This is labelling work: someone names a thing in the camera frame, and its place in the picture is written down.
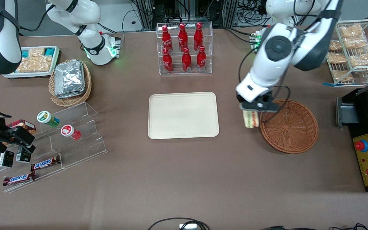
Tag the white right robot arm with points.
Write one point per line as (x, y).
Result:
(88, 19)

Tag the small grey device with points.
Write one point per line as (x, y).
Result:
(187, 227)

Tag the clear acrylic bottle rack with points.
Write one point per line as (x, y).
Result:
(190, 72)

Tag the aluminium profile post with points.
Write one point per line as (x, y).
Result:
(230, 12)
(144, 12)

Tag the silver foil packet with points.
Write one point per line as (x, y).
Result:
(69, 76)
(73, 95)

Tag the cream plastic tray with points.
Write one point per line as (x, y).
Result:
(184, 115)

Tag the black machine with yellow panel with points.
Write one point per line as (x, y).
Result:
(363, 127)

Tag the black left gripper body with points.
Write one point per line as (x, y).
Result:
(264, 98)

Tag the red brown carton box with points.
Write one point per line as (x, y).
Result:
(24, 124)

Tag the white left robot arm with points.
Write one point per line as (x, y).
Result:
(276, 48)

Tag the teal snack packet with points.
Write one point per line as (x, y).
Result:
(26, 53)
(49, 51)

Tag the Snickers chocolate bar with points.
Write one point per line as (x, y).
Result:
(45, 163)
(19, 179)

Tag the brown round wicker basket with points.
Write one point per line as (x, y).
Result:
(289, 134)

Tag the red emergency stop button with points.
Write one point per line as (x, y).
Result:
(360, 146)

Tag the triangle sandwich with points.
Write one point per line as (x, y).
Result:
(251, 119)

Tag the green lidded cup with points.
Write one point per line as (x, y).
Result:
(45, 117)

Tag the clear bag of snacks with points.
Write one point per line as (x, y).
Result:
(351, 31)
(334, 45)
(356, 42)
(363, 59)
(336, 58)
(342, 76)

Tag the blue tape strip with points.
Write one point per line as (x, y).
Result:
(328, 84)

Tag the small black box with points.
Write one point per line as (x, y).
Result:
(6, 159)
(23, 156)

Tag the light tan wicker basket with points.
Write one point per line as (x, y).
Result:
(72, 101)

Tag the tan cracker pack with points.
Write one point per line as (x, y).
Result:
(37, 52)
(43, 64)
(26, 65)

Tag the white rectangular snack tray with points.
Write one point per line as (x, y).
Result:
(27, 76)

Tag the red lidded cup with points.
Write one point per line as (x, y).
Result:
(67, 130)

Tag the clear acrylic stepped display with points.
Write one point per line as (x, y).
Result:
(85, 140)

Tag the red cola bottle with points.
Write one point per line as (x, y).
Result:
(182, 36)
(198, 36)
(186, 60)
(167, 60)
(166, 39)
(201, 59)

